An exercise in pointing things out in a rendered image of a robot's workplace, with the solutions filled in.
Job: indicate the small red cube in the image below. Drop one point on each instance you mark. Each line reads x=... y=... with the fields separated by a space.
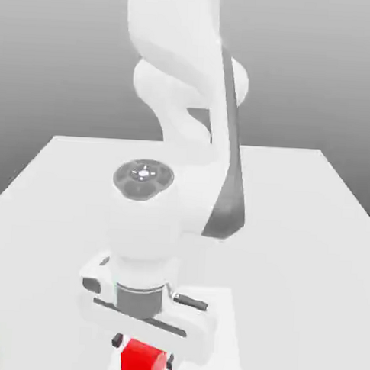
x=142 y=361

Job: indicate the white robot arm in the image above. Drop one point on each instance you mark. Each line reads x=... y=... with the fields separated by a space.
x=175 y=80

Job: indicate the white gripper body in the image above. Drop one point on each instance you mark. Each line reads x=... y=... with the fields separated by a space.
x=192 y=335

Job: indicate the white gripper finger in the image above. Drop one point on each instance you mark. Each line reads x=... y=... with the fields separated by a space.
x=170 y=362
x=117 y=340

